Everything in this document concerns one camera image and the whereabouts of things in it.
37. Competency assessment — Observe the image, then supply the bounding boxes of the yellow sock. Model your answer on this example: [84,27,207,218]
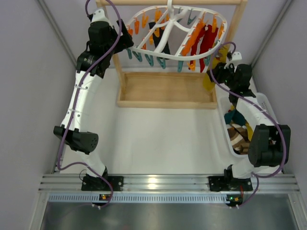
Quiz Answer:
[245,121,253,142]
[203,46,228,92]

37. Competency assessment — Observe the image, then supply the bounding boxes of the white oval clip hanger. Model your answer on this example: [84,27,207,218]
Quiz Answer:
[126,0,227,62]

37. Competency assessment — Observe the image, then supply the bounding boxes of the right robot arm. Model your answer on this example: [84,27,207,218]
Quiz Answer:
[208,62,291,191]

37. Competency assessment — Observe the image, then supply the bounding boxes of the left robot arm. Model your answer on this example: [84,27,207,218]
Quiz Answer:
[53,20,134,191]

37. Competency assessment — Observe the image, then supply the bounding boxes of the wooden hanger stand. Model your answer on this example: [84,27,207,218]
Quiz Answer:
[95,0,248,110]

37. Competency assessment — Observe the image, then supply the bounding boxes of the white plastic basket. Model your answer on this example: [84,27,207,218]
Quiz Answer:
[217,92,278,159]

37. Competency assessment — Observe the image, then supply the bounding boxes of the black sock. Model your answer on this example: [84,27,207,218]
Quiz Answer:
[148,21,171,55]

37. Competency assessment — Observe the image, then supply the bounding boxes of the teal sock in basket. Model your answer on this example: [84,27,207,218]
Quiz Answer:
[224,105,246,126]

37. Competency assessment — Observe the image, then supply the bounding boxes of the yellow sock in basket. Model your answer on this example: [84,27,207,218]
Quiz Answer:
[245,121,253,142]

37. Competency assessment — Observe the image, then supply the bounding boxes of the red sock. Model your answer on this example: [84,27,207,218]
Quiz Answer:
[190,23,219,72]

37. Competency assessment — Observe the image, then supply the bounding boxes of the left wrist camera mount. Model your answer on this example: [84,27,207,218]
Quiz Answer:
[91,7,112,25]

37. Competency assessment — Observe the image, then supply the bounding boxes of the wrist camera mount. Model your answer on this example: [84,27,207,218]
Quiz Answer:
[91,7,112,25]
[225,51,242,68]

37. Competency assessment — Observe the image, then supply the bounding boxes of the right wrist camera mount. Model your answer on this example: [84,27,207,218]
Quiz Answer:
[225,51,242,68]

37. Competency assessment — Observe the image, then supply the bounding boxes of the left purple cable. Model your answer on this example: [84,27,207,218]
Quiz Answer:
[57,0,123,209]

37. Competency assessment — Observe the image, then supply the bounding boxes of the purple cable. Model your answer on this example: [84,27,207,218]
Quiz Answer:
[57,0,123,209]
[208,42,288,209]

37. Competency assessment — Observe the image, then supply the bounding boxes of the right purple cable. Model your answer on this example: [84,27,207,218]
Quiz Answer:
[208,42,288,209]

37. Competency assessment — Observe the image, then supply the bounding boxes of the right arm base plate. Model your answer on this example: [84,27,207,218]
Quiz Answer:
[208,176,253,192]

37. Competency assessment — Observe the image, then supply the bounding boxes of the aluminium rail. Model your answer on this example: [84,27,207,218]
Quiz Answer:
[39,174,300,194]

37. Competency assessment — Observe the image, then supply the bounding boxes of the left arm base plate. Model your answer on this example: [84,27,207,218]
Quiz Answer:
[81,175,124,191]

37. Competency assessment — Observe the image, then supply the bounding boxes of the grey slotted cable duct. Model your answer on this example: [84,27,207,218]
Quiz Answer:
[47,194,240,204]

